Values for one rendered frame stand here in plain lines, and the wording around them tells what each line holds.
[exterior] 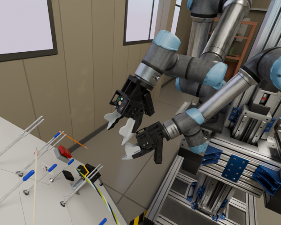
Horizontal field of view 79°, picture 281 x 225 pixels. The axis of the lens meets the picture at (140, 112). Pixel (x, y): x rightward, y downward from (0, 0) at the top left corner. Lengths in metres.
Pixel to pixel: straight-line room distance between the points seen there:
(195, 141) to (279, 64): 0.37
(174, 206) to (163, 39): 1.49
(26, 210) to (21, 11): 1.43
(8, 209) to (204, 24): 0.89
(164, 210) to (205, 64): 1.37
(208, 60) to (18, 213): 0.60
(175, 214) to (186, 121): 1.16
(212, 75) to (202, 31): 0.38
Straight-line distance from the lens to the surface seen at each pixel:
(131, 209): 1.90
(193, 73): 0.57
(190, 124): 0.68
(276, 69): 0.68
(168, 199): 1.77
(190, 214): 1.75
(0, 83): 1.66
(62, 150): 0.76
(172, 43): 0.51
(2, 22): 1.60
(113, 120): 0.59
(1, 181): 0.47
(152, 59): 0.50
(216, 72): 0.56
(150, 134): 0.68
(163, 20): 3.48
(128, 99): 0.48
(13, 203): 0.45
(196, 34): 0.90
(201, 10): 0.87
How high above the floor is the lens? 1.63
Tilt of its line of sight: 29 degrees down
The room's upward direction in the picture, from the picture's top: 7 degrees clockwise
